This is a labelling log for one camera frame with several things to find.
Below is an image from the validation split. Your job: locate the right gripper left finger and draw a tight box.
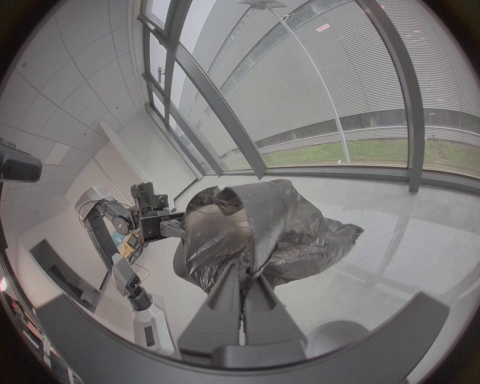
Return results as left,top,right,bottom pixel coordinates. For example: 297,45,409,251
178,261,243,352

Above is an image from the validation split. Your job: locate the black cable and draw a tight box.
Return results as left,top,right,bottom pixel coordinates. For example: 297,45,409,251
79,199,132,222

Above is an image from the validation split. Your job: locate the white trash bin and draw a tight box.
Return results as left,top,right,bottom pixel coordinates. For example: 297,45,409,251
305,320,371,359

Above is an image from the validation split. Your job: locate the window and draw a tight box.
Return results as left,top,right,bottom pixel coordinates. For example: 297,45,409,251
137,0,480,196

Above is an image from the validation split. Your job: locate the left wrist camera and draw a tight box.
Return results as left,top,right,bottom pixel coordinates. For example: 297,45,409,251
130,182,170,216

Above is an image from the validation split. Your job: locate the black plastic bag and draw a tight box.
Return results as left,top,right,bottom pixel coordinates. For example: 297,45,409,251
181,179,365,338

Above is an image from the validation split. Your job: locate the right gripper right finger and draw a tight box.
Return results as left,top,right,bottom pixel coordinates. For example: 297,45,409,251
245,276,308,354

